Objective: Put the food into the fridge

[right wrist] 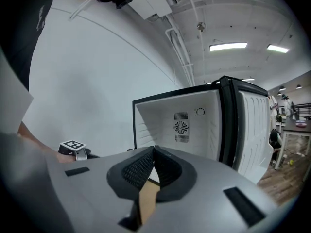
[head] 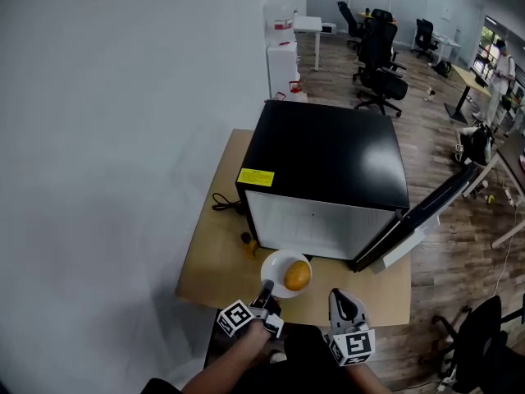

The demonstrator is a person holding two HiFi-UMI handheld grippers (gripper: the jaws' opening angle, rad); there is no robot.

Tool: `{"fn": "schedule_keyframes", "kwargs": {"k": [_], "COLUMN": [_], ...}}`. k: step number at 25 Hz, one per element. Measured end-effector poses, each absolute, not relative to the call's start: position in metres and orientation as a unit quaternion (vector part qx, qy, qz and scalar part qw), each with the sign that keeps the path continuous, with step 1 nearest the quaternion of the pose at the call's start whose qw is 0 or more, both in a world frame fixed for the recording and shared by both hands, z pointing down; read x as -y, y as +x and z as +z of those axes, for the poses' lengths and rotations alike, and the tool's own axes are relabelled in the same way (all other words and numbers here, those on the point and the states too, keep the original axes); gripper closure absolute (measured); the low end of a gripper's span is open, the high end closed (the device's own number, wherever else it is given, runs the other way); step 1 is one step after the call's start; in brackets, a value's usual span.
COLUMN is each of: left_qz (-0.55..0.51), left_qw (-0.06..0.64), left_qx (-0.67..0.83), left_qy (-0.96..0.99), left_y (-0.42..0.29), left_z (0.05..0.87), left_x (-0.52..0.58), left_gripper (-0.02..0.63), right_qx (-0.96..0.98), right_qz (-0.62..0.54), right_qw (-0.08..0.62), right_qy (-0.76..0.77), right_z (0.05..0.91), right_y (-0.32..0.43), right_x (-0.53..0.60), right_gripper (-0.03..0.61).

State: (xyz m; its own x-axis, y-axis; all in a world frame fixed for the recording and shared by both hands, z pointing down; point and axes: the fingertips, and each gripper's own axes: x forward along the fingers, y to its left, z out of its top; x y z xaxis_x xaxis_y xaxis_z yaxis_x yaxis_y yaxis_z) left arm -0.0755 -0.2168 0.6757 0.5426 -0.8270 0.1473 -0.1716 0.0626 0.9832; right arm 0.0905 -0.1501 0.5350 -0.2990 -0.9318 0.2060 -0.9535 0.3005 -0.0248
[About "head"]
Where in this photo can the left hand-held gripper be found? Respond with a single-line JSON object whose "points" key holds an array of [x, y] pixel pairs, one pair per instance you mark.
{"points": [[236, 317]]}

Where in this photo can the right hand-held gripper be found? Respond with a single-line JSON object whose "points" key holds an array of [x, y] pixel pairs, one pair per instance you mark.
{"points": [[354, 345]]}

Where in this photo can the white plate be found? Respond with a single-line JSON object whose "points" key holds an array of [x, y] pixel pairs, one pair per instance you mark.
{"points": [[275, 267]]}

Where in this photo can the yellow mango food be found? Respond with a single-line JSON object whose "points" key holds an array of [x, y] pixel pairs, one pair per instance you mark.
{"points": [[297, 276]]}

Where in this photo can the black mini fridge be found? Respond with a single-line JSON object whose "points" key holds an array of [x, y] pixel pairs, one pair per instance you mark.
{"points": [[324, 158]]}

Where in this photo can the person's right forearm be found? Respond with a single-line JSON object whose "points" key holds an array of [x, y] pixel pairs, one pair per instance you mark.
{"points": [[371, 380]]}

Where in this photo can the person's left forearm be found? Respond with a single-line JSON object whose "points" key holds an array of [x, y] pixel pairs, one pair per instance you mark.
{"points": [[229, 363]]}

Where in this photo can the small yellow bottle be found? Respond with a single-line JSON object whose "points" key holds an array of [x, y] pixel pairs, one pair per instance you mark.
{"points": [[249, 248]]}

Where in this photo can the person's white shoe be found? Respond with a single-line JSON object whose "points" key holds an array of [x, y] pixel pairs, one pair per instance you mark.
{"points": [[278, 357]]}

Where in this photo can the person's black clothing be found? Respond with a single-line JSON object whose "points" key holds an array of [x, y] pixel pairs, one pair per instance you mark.
{"points": [[307, 363]]}

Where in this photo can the black office chair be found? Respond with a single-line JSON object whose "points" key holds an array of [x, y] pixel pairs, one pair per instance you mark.
{"points": [[379, 68], [486, 343], [348, 21], [424, 37], [381, 15]]}

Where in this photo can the white power strip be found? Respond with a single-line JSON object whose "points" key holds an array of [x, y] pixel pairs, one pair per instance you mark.
{"points": [[509, 197]]}

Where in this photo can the black backpack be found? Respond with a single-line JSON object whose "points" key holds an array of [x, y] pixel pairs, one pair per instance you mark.
{"points": [[477, 144]]}

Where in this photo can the white cabinet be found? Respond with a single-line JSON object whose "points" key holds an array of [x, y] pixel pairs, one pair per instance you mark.
{"points": [[282, 68]]}

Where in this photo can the dark desk with white legs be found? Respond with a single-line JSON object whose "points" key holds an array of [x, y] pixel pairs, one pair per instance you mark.
{"points": [[512, 150]]}

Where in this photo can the black bag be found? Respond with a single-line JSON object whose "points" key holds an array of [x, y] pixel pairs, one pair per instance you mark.
{"points": [[443, 68]]}

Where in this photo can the wooden desk with black leg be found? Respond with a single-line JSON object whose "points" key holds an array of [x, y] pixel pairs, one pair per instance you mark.
{"points": [[467, 78]]}

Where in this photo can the white box with red label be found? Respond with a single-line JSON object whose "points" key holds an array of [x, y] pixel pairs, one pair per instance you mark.
{"points": [[279, 23]]}

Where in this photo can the white microwave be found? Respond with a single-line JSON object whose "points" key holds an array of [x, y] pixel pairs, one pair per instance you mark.
{"points": [[329, 28]]}

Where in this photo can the long white desk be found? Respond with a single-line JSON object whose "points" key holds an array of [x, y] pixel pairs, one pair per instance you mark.
{"points": [[445, 41]]}

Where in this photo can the yellow round table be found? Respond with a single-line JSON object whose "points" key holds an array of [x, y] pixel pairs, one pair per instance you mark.
{"points": [[365, 15]]}

